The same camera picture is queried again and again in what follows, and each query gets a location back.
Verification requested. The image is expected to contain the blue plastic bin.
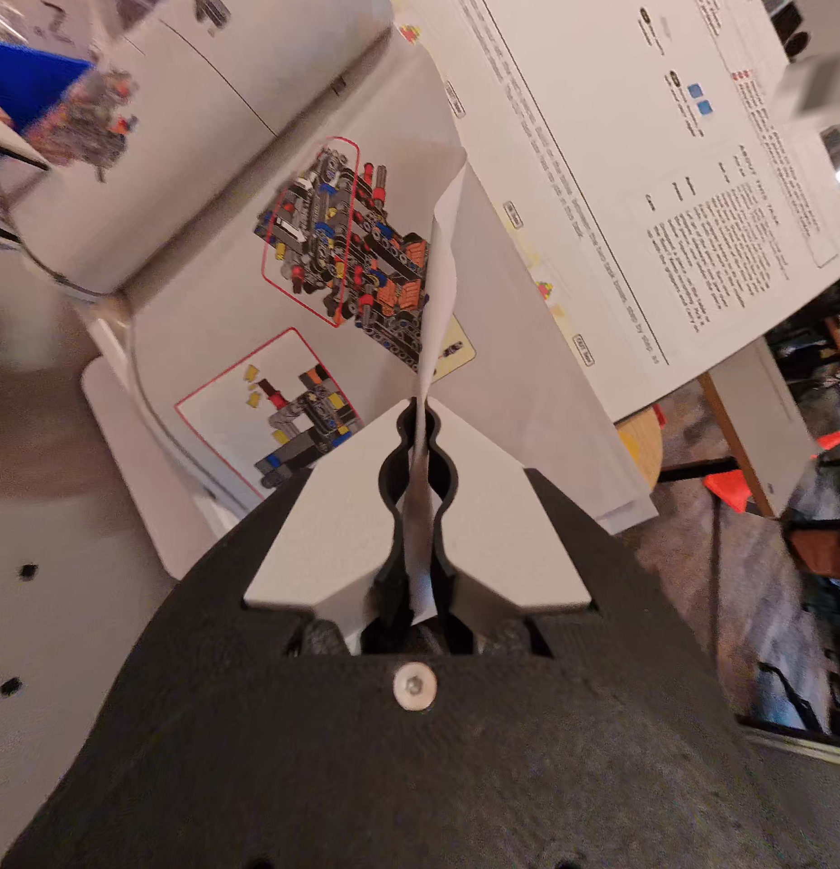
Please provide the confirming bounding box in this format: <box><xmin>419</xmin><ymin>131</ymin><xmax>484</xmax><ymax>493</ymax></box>
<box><xmin>0</xmin><ymin>37</ymin><xmax>95</xmax><ymax>137</ymax></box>

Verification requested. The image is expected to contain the dark storage shelf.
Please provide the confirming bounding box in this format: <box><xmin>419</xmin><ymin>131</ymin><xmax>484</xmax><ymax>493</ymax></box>
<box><xmin>766</xmin><ymin>292</ymin><xmax>840</xmax><ymax>578</ymax></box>

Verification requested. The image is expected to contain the lego instruction booklet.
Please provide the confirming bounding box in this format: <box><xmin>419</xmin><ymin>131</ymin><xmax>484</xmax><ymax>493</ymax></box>
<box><xmin>6</xmin><ymin>0</ymin><xmax>658</xmax><ymax>625</ymax></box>

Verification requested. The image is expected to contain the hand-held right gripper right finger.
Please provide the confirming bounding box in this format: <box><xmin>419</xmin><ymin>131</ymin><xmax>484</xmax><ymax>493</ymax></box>
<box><xmin>425</xmin><ymin>396</ymin><xmax>593</xmax><ymax>654</ymax></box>

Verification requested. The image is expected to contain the white stand with base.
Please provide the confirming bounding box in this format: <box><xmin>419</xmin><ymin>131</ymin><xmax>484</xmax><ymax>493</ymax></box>
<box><xmin>81</xmin><ymin>356</ymin><xmax>220</xmax><ymax>581</ymax></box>

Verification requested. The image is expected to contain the orange flat object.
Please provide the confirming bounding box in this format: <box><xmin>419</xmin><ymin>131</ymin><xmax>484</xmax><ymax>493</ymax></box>
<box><xmin>703</xmin><ymin>468</ymin><xmax>752</xmax><ymax>515</ymax></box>

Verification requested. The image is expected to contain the white printed task sheet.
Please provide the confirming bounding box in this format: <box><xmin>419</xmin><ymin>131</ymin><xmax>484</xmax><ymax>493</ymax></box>
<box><xmin>393</xmin><ymin>0</ymin><xmax>840</xmax><ymax>425</ymax></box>

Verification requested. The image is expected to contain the round wooden stool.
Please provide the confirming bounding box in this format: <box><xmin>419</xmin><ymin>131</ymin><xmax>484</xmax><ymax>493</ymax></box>
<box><xmin>615</xmin><ymin>409</ymin><xmax>665</xmax><ymax>491</ymax></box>

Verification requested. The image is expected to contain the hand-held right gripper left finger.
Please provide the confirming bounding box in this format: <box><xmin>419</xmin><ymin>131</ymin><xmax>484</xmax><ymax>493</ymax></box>
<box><xmin>243</xmin><ymin>398</ymin><xmax>421</xmax><ymax>654</ymax></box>

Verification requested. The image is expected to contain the grey panel with wooden edge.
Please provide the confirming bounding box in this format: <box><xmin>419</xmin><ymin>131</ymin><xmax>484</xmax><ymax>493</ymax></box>
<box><xmin>698</xmin><ymin>338</ymin><xmax>820</xmax><ymax>519</ymax></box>

